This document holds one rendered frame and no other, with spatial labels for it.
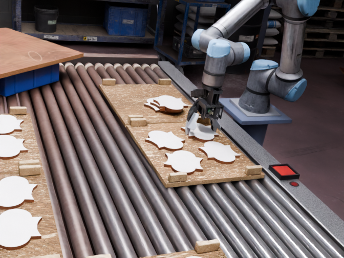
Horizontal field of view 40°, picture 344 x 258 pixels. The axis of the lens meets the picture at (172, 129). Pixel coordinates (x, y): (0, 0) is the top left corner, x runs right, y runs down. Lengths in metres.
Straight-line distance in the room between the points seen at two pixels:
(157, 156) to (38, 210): 0.47
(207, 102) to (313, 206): 0.50
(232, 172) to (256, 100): 0.73
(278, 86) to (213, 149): 0.60
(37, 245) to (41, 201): 0.17
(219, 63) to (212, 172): 0.37
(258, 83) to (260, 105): 0.11
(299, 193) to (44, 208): 0.79
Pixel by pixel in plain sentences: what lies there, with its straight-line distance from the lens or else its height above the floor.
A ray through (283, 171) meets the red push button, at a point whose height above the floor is 0.93.
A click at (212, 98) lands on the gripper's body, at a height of 1.11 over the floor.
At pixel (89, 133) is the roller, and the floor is 0.92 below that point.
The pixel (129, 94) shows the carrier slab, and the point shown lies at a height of 0.94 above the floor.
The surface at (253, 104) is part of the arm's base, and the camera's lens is 2.21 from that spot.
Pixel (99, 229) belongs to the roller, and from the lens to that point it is 1.23.
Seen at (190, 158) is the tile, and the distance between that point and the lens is 1.55.
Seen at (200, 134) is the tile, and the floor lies 0.95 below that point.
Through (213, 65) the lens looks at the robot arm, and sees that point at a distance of 1.60.
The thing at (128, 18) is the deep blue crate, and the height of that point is 0.37.
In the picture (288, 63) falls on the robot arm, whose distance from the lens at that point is 2.05.
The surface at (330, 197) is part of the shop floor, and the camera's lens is 3.54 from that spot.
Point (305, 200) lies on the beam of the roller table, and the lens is 1.54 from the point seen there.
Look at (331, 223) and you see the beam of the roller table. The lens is 1.47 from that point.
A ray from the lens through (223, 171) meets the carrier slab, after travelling 1.53.
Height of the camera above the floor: 1.67
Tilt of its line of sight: 25 degrees down
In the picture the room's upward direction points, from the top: 9 degrees clockwise
